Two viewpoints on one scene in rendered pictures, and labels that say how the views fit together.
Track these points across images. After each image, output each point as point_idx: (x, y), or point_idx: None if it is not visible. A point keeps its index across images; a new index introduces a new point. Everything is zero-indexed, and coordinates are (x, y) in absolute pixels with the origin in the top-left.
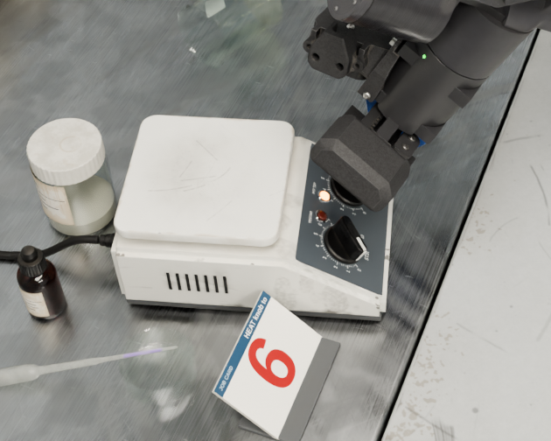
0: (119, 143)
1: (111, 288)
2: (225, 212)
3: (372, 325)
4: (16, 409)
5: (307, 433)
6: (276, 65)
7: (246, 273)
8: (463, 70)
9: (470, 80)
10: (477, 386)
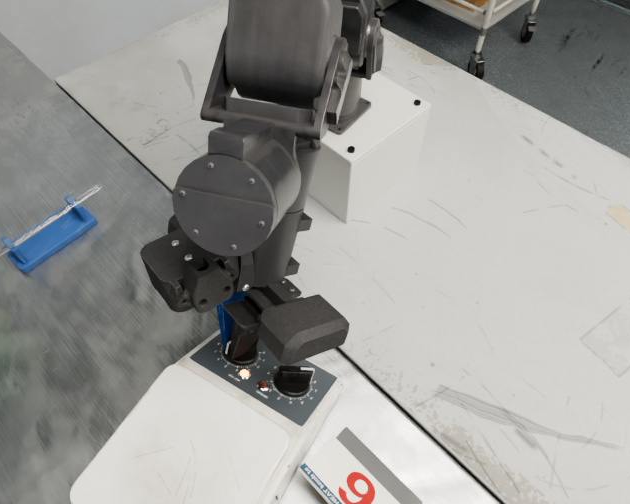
0: None
1: None
2: (238, 467)
3: (339, 396)
4: None
5: (412, 489)
6: (49, 345)
7: (286, 475)
8: (302, 204)
9: (304, 207)
10: (415, 353)
